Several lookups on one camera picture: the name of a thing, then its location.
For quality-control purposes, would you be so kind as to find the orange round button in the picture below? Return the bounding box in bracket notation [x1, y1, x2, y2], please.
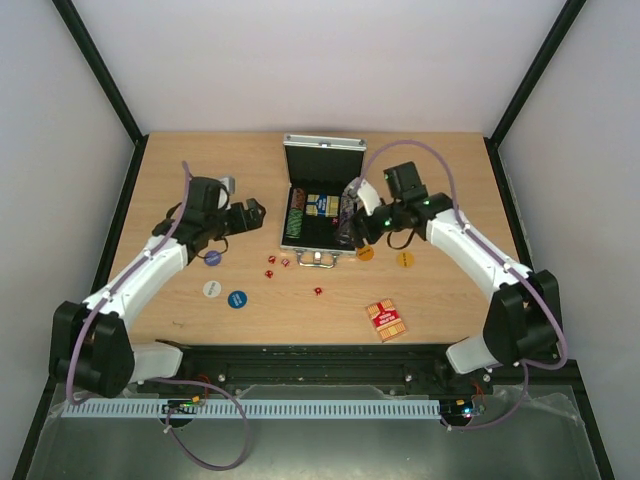
[356, 245, 375, 261]

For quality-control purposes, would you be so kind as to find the yellow round button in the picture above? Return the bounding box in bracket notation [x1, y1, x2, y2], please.
[396, 251, 415, 268]

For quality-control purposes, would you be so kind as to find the purple round button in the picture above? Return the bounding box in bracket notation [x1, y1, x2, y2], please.
[203, 250, 223, 267]

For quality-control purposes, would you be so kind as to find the white dealer button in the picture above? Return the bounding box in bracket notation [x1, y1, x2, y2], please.
[202, 280, 222, 298]

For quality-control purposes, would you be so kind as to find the blue round button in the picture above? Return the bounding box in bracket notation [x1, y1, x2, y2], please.
[227, 290, 248, 309]

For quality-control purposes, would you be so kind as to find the aluminium poker case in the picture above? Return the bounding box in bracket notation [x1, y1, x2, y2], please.
[280, 133, 367, 269]

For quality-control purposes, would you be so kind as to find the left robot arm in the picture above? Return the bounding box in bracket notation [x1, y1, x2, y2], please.
[49, 174, 266, 405]

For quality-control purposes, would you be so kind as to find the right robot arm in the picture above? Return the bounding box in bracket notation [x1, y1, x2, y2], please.
[345, 162, 568, 392]

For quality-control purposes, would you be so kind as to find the purple poker chip stack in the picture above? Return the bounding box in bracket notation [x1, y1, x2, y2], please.
[335, 183, 361, 248]

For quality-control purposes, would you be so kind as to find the green poker chip stack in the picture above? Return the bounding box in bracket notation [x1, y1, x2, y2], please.
[285, 208, 304, 239]

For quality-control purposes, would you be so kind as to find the brown poker chip stack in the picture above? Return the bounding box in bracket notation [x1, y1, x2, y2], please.
[290, 188, 306, 211]

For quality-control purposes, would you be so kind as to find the blue gold card deck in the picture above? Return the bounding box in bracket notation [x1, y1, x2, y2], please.
[305, 194, 340, 218]

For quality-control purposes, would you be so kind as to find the red card deck box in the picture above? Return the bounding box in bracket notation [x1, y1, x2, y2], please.
[365, 298, 407, 343]

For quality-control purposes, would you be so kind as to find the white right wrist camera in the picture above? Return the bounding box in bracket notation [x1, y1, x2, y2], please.
[347, 177, 382, 216]

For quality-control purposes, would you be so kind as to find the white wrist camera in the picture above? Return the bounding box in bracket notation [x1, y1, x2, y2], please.
[347, 177, 382, 216]
[218, 175, 235, 210]

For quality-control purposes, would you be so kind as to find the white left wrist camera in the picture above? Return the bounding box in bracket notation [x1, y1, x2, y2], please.
[218, 175, 235, 210]

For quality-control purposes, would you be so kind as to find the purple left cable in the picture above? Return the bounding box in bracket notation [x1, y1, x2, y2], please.
[66, 160, 250, 471]

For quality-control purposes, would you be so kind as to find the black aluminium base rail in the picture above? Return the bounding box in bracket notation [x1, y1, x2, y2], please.
[134, 342, 501, 401]

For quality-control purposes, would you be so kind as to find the light blue cable duct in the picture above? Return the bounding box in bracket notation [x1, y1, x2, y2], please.
[61, 398, 440, 420]

